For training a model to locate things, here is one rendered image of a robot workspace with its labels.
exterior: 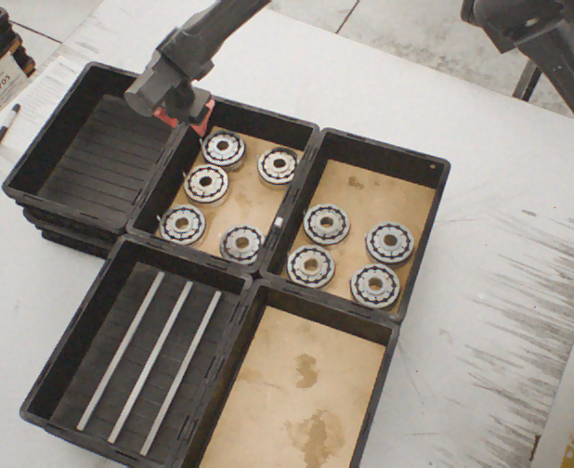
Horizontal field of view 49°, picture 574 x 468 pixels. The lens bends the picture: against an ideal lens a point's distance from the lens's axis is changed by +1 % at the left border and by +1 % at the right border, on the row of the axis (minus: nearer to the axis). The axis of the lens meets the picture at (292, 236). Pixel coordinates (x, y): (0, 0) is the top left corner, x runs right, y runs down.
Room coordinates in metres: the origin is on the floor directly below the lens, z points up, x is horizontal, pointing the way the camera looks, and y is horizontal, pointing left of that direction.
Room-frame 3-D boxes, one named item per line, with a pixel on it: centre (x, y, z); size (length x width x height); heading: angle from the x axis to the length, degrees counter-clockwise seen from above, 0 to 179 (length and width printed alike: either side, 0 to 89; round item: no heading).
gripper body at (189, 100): (0.79, 0.19, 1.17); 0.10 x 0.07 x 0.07; 65
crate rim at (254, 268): (0.76, 0.13, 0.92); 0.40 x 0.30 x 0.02; 156
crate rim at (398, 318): (0.64, -0.14, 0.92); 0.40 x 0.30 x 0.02; 156
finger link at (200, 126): (0.79, 0.18, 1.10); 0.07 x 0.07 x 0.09; 65
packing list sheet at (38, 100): (1.19, 0.65, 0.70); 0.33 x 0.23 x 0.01; 148
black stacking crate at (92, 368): (0.40, 0.29, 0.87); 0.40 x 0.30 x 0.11; 156
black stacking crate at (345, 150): (0.64, -0.14, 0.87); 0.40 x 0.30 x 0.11; 156
